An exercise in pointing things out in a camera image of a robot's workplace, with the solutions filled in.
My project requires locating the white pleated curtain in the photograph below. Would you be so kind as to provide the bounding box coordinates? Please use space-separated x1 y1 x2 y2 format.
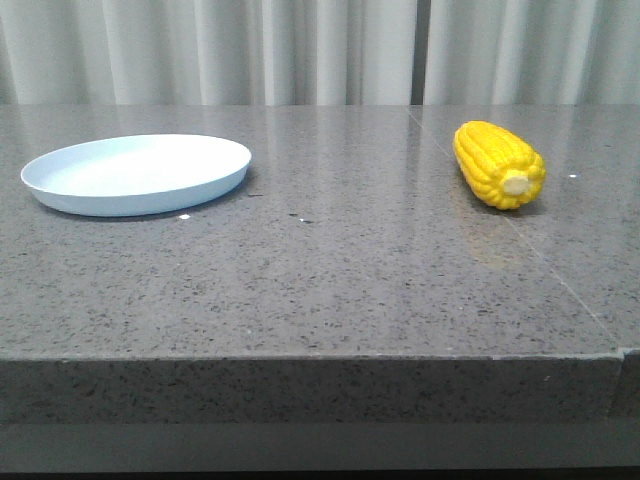
1 1 639 105

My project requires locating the yellow plastic corn cob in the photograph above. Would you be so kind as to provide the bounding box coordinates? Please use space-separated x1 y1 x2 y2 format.
453 120 546 210

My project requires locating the light blue round plate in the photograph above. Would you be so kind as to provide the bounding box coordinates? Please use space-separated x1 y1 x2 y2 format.
21 134 252 217

